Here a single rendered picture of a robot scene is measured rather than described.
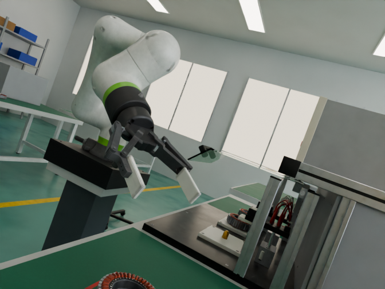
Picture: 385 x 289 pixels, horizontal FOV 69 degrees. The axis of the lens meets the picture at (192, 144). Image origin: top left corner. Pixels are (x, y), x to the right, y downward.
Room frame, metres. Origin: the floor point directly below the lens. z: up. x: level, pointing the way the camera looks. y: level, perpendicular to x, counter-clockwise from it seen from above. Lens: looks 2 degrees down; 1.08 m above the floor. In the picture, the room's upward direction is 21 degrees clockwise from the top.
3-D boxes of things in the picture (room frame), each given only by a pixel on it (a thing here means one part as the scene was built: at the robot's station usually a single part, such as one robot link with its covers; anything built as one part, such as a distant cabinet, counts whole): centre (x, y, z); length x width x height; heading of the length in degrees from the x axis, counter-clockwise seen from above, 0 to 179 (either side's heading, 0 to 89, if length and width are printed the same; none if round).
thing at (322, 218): (0.99, -0.50, 0.92); 0.66 x 0.01 x 0.30; 159
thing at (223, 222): (1.20, -0.31, 0.78); 0.15 x 0.15 x 0.01; 69
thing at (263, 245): (0.92, -0.36, 0.80); 0.07 x 0.05 x 0.06; 159
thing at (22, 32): (6.27, 4.44, 1.86); 0.42 x 0.42 x 0.16; 69
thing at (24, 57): (6.44, 4.37, 1.37); 0.42 x 0.42 x 0.19; 70
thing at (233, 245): (0.97, -0.22, 0.78); 0.15 x 0.15 x 0.01; 69
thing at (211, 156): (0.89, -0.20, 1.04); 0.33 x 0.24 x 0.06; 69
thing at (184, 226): (1.08, -0.28, 0.76); 0.64 x 0.47 x 0.02; 159
